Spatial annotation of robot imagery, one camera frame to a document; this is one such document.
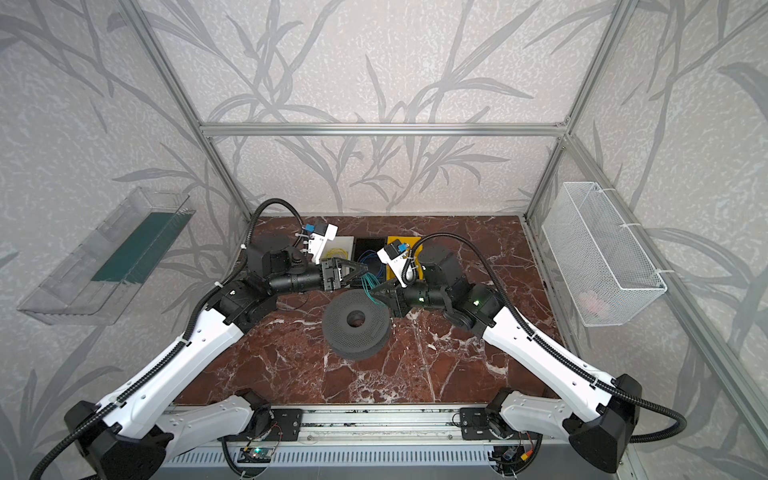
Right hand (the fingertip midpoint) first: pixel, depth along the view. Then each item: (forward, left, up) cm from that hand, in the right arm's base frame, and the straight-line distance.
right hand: (375, 282), depth 66 cm
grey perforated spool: (-5, +7, -23) cm, 25 cm away
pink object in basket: (0, -53, -9) cm, 54 cm away
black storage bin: (+30, +8, -26) cm, 40 cm away
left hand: (+2, +2, +5) cm, 5 cm away
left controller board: (-30, +30, -30) cm, 52 cm away
